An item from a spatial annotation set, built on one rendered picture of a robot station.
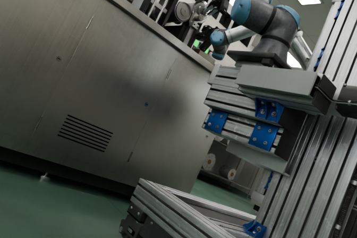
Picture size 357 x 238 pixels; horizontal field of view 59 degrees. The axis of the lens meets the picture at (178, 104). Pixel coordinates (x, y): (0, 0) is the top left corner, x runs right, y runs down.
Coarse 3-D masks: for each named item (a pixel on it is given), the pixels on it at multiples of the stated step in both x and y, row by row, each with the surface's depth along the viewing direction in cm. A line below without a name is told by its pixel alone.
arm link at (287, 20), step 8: (280, 8) 120; (288, 8) 118; (272, 16) 117; (280, 16) 118; (288, 16) 118; (296, 16) 119; (272, 24) 118; (280, 24) 117; (288, 24) 118; (296, 24) 119; (264, 32) 120; (272, 32) 118; (280, 32) 117; (288, 32) 118; (288, 40) 118
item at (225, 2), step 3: (222, 0) 194; (225, 0) 193; (228, 0) 195; (222, 3) 193; (225, 3) 193; (228, 3) 195; (222, 6) 192; (225, 6) 193; (222, 9) 191; (225, 9) 192; (222, 12) 192; (225, 12) 193
